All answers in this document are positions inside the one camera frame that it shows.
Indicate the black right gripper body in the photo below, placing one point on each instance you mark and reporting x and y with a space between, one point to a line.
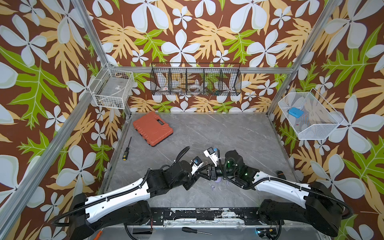
217 172

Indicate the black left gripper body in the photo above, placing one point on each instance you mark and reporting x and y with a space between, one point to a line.
188 184

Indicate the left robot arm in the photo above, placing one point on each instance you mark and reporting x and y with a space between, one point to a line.
128 204

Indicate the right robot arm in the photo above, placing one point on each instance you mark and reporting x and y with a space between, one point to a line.
310 204

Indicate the red plastic tool case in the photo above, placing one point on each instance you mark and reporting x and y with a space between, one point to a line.
152 128

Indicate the blue case in basket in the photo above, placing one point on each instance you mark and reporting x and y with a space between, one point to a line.
295 112

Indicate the black screwdriver front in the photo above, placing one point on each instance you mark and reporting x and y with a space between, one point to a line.
194 231

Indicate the yellow black screwdriver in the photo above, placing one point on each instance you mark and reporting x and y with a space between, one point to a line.
126 152

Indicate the white mesh basket right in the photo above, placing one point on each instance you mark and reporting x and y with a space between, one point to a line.
319 120

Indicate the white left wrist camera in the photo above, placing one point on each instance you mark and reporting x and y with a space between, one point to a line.
196 164

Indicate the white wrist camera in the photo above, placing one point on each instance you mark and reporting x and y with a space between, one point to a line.
211 153
196 164

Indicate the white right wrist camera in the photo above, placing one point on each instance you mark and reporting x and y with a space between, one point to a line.
211 153

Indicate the black wire basket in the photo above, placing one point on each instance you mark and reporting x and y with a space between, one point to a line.
216 79

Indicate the orange handled screwdriver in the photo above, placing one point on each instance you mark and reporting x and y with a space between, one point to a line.
98 235

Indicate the white wire basket left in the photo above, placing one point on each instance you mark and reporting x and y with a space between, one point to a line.
111 87

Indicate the aluminium frame post left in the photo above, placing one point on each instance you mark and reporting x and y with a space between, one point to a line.
95 41

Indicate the aluminium frame post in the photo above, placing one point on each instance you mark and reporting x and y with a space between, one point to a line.
95 41
316 30

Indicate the aluminium frame post right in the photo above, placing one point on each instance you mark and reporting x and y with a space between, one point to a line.
316 30

